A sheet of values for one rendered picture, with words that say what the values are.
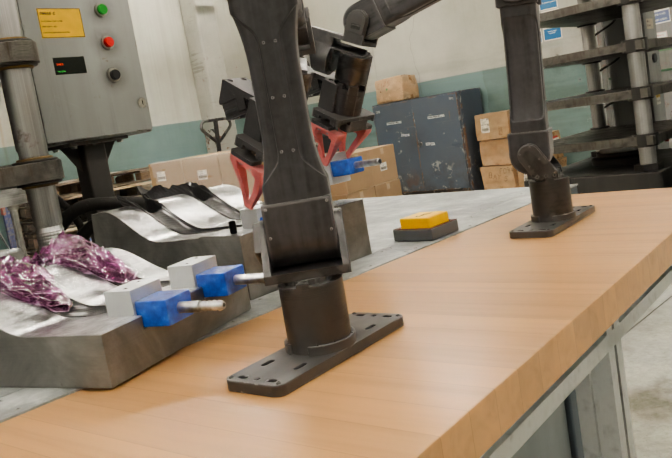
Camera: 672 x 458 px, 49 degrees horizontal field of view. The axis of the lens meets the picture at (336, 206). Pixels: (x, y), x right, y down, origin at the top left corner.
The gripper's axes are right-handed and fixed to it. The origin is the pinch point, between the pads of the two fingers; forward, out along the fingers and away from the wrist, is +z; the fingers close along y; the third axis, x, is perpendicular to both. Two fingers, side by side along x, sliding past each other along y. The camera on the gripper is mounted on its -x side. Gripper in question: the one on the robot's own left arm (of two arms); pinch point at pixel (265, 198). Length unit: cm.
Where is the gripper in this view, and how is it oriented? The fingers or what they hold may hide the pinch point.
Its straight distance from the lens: 104.3
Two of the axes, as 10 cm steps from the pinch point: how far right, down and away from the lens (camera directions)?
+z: -2.2, 8.8, 4.3
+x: 7.2, 4.4, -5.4
